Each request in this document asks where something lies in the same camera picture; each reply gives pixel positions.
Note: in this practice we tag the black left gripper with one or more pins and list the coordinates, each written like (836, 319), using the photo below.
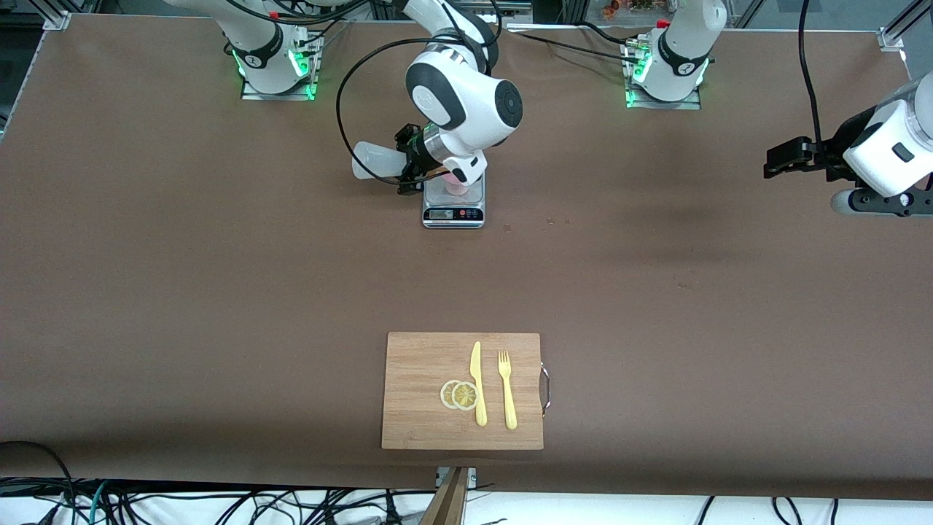
(828, 156)

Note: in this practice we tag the squeeze bottle with orange cap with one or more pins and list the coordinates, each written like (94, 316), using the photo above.
(375, 160)

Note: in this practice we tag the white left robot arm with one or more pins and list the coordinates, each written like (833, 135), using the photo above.
(685, 51)

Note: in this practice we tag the aluminium table corner bracket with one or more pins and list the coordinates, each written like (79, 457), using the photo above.
(891, 40)
(57, 20)

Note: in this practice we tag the pink plastic cup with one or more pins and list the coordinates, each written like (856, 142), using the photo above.
(458, 188)

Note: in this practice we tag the wooden post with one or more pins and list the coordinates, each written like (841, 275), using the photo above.
(448, 503)

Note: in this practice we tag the wooden cutting board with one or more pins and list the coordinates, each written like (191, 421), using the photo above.
(415, 408)

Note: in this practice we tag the small metal bracket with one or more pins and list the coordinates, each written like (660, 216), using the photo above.
(472, 477)

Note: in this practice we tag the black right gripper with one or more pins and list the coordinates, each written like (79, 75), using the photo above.
(412, 148)

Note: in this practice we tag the silver digital kitchen scale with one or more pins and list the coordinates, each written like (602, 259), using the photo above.
(474, 202)

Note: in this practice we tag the lemon slice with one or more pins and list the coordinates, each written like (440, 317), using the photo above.
(464, 396)
(445, 394)

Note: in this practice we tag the yellow plastic knife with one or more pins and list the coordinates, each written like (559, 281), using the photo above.
(476, 372)

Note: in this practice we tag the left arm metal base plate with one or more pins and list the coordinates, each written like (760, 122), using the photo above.
(685, 104)

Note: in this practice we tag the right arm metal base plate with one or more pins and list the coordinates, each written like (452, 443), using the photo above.
(251, 93)

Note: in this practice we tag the yellow plastic fork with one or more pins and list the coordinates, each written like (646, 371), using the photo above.
(509, 401)

